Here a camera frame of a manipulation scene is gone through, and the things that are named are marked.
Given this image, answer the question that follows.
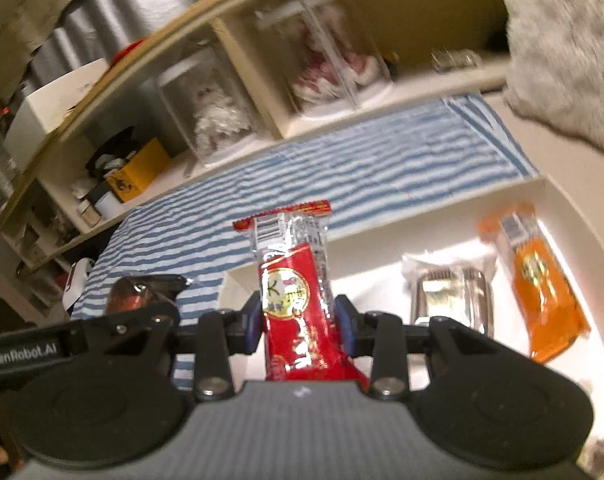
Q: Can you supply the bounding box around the orange snack packet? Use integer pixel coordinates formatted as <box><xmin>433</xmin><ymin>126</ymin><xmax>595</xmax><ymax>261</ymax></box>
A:
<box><xmin>477</xmin><ymin>202</ymin><xmax>592</xmax><ymax>365</ymax></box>

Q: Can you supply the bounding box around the dark mooncake packet orange label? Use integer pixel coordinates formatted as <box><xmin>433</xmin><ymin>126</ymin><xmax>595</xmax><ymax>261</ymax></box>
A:
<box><xmin>104</xmin><ymin>274</ymin><xmax>190</xmax><ymax>317</ymax></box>

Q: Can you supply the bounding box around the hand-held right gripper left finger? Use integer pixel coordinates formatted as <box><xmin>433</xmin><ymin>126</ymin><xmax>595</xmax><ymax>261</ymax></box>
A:
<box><xmin>132</xmin><ymin>292</ymin><xmax>263</xmax><ymax>403</ymax></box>

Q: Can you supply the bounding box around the silver ornament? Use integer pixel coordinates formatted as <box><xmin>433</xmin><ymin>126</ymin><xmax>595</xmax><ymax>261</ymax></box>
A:
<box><xmin>429</xmin><ymin>47</ymin><xmax>483</xmax><ymax>73</ymax></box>

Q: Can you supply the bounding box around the grey curtain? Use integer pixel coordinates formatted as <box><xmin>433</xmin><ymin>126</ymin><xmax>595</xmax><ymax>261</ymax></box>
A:
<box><xmin>12</xmin><ymin>0</ymin><xmax>303</xmax><ymax>96</ymax></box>

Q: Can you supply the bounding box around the white space heater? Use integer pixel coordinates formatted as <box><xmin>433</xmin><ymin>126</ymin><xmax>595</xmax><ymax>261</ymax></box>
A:
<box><xmin>62</xmin><ymin>257</ymin><xmax>100</xmax><ymax>318</ymax></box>

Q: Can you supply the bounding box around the pink dressed doll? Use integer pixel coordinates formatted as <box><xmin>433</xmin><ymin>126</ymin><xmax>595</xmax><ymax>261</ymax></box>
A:
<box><xmin>292</xmin><ymin>25</ymin><xmax>383</xmax><ymax>101</ymax></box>

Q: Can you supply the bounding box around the white cup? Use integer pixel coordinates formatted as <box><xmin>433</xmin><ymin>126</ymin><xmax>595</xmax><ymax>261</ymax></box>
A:
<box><xmin>94</xmin><ymin>190</ymin><xmax>122</xmax><ymax>221</ymax></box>

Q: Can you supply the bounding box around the small jar white lid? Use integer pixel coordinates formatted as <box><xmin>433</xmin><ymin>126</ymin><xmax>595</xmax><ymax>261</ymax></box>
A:
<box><xmin>79</xmin><ymin>199</ymin><xmax>102</xmax><ymax>228</ymax></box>

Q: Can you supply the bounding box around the silver gold cake packet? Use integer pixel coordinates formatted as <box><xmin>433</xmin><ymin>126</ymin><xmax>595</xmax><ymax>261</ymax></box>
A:
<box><xmin>401</xmin><ymin>252</ymin><xmax>498</xmax><ymax>338</ymax></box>

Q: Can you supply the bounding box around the white fluffy pillow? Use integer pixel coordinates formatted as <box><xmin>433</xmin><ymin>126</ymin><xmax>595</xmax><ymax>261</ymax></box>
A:
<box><xmin>492</xmin><ymin>0</ymin><xmax>604</xmax><ymax>156</ymax></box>

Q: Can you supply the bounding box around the white cardboard tray box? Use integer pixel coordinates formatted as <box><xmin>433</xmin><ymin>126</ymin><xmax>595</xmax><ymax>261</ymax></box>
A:
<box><xmin>221</xmin><ymin>174</ymin><xmax>604</xmax><ymax>461</ymax></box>

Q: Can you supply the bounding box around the clear doll display case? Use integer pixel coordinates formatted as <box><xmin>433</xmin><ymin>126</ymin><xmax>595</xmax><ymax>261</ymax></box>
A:
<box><xmin>254</xmin><ymin>0</ymin><xmax>397</xmax><ymax>116</ymax></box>
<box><xmin>157</xmin><ymin>55</ymin><xmax>263</xmax><ymax>166</ymax></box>

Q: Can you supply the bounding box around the white dressed doll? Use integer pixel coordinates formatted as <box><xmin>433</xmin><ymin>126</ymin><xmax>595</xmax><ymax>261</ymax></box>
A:
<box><xmin>192</xmin><ymin>87</ymin><xmax>253</xmax><ymax>153</ymax></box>

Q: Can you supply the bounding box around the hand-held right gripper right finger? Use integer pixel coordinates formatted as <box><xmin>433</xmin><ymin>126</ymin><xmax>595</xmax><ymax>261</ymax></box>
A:
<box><xmin>334</xmin><ymin>294</ymin><xmax>513</xmax><ymax>401</ymax></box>

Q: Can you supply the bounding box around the black hat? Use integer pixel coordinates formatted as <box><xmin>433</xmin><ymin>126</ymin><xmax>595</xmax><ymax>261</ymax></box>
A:
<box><xmin>84</xmin><ymin>130</ymin><xmax>142</xmax><ymax>171</ymax></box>

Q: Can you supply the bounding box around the white lidded storage box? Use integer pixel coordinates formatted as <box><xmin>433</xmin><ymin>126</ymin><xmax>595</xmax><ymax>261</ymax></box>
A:
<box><xmin>4</xmin><ymin>57</ymin><xmax>112</xmax><ymax>171</ymax></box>

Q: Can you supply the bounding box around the red snack packet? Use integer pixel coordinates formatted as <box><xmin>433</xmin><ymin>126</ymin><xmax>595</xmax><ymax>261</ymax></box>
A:
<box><xmin>232</xmin><ymin>200</ymin><xmax>370</xmax><ymax>393</ymax></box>

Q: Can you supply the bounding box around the blue striped blanket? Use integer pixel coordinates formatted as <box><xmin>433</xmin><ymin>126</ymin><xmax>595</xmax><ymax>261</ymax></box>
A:
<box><xmin>69</xmin><ymin>92</ymin><xmax>540</xmax><ymax>391</ymax></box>

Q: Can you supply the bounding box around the yellow cardboard box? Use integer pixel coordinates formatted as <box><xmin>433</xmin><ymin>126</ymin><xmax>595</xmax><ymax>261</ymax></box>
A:
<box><xmin>104</xmin><ymin>137</ymin><xmax>173</xmax><ymax>204</ymax></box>

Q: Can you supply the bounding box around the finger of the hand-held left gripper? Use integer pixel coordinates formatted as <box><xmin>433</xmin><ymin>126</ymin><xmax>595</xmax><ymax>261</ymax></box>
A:
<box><xmin>66</xmin><ymin>302</ymin><xmax>180</xmax><ymax>357</ymax></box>

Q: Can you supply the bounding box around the red cloth item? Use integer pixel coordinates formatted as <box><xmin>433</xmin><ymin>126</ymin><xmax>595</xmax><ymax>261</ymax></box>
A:
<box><xmin>109</xmin><ymin>37</ymin><xmax>147</xmax><ymax>68</ymax></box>

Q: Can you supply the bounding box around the wooden shelf unit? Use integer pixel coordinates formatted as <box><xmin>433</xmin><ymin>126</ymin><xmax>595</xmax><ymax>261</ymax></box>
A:
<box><xmin>0</xmin><ymin>0</ymin><xmax>513</xmax><ymax>271</ymax></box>

